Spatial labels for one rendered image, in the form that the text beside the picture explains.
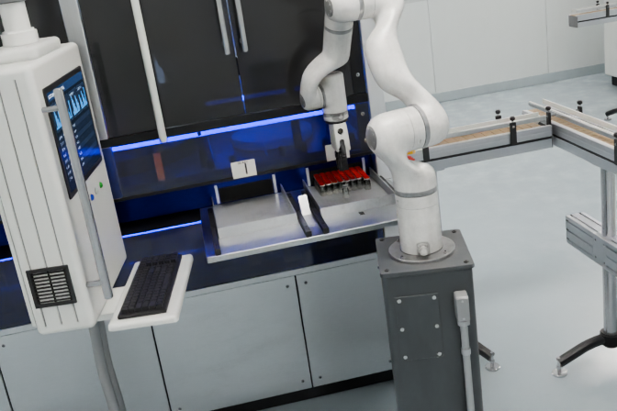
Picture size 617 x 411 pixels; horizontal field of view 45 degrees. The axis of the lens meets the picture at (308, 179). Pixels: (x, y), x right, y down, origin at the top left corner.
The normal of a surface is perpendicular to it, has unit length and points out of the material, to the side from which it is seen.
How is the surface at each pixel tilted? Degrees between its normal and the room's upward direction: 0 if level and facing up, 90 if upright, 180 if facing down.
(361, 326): 90
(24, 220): 90
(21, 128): 90
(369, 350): 90
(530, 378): 0
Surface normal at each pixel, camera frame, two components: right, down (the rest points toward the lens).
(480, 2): 0.18, 0.28
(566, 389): -0.14, -0.94
